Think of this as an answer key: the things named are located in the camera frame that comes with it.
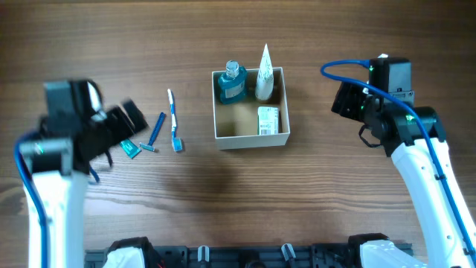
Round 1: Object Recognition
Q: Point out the red green toothpaste tube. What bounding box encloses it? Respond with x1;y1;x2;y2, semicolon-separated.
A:
120;139;141;159

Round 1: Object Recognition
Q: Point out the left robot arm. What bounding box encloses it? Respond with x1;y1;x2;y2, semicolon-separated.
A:
14;78;147;267

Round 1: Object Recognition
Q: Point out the white cardboard box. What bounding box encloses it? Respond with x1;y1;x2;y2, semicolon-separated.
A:
211;67;291;150

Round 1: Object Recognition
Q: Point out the blue mouthwash bottle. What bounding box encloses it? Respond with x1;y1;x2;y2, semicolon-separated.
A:
218;60;248;104

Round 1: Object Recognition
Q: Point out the blue disposable razor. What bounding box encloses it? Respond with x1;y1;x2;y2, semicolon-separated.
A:
139;112;166;152

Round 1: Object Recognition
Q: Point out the blue white toothbrush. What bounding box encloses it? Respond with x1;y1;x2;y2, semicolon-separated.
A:
167;89;183;153

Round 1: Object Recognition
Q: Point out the white lotion tube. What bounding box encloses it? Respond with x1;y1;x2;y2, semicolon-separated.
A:
255;44;274;102

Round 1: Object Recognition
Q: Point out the green white soap bar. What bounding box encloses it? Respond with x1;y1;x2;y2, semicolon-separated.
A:
257;106;279;135

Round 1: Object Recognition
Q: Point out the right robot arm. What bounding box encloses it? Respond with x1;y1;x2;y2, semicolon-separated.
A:
321;57;475;267

